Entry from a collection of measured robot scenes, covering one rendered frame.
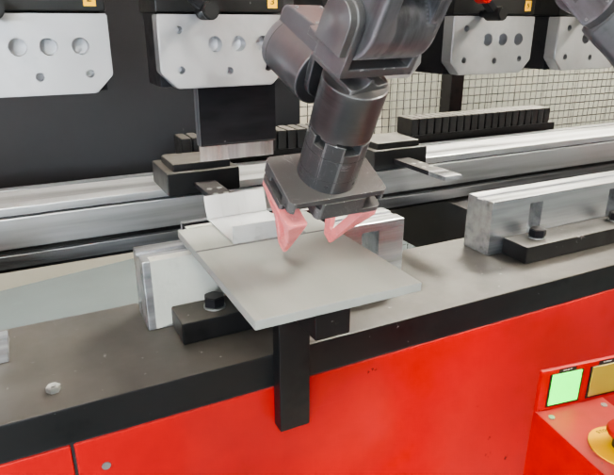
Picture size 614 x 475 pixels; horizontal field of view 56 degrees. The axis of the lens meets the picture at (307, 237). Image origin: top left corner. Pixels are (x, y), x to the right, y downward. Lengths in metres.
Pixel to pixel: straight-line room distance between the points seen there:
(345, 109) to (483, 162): 0.87
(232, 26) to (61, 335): 0.43
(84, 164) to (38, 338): 0.51
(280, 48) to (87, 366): 0.42
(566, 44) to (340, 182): 0.57
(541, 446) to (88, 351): 0.57
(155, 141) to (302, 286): 0.73
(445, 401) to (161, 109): 0.78
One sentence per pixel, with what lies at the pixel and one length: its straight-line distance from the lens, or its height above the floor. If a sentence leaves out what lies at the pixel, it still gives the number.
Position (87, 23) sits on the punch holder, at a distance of 0.66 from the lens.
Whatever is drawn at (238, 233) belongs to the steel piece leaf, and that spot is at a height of 1.01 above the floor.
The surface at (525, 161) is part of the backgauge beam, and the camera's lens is 1.41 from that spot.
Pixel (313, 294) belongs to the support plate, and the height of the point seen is 1.00.
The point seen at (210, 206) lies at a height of 1.02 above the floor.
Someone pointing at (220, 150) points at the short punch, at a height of 1.09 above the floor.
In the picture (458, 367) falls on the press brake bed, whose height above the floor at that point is 0.77.
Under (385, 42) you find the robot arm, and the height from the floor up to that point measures 1.23.
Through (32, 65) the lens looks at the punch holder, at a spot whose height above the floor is 1.20.
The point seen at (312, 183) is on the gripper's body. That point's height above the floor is 1.11.
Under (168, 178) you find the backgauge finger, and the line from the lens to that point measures 0.93.
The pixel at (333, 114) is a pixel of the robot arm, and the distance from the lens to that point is 0.48.
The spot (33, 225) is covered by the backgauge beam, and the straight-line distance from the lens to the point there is 0.97.
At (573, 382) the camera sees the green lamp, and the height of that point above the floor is 0.82.
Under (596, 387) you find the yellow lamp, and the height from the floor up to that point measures 0.80.
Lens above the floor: 1.24
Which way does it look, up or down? 20 degrees down
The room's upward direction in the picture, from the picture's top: straight up
